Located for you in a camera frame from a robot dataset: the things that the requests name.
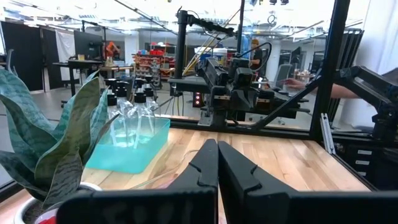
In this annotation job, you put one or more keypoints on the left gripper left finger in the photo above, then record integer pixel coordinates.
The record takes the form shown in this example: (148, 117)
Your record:
(155, 208)

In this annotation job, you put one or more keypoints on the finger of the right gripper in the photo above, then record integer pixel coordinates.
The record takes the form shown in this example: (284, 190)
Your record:
(251, 100)
(238, 100)

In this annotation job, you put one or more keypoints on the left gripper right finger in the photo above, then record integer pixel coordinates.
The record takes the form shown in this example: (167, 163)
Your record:
(280, 208)

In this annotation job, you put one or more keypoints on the clear pump bottle black top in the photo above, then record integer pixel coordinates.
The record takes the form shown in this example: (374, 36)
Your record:
(112, 100)
(140, 98)
(121, 92)

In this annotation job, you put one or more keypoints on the person's forearm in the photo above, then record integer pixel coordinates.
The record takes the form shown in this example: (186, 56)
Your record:
(343, 91)

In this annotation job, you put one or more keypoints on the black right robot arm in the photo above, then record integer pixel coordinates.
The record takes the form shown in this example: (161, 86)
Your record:
(214, 73)

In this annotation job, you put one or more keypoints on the black box with red lights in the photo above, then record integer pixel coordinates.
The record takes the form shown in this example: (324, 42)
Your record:
(197, 99)

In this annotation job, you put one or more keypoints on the black side table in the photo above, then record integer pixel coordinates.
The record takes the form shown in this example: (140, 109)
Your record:
(186, 84)

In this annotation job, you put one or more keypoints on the grey office chair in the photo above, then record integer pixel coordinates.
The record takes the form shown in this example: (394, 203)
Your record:
(283, 73)

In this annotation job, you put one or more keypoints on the person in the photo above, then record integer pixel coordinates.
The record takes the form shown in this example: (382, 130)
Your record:
(256, 57)

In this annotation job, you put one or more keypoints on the person's hand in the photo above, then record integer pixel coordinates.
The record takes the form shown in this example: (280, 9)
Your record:
(293, 83)

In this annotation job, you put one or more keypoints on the white bucket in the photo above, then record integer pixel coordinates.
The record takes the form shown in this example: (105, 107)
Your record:
(220, 54)

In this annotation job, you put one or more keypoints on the translucent green plastic tray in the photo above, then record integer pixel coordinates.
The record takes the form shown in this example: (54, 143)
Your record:
(130, 158)

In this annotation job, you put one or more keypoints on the shelf with red bins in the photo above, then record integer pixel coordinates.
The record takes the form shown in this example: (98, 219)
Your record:
(152, 59)

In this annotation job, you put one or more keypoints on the black drawer cabinet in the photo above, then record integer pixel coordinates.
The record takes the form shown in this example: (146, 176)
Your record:
(351, 161)

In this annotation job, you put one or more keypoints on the snake plant in white pot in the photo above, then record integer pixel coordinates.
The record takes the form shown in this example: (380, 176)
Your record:
(71, 130)

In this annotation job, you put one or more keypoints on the orange object on desk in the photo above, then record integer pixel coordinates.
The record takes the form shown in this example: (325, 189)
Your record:
(111, 49)

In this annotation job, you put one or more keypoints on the black computer monitor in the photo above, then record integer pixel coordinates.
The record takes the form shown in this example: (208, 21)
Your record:
(88, 45)

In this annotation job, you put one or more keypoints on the dark office desk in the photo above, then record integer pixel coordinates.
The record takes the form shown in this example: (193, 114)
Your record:
(81, 63)

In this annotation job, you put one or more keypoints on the black partition panel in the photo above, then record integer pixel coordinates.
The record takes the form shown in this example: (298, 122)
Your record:
(25, 56)

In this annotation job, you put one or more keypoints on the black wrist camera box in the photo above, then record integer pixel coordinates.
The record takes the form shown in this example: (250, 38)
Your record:
(243, 77)

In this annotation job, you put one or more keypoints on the black camera stand pole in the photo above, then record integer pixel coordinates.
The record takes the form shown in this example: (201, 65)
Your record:
(181, 46)

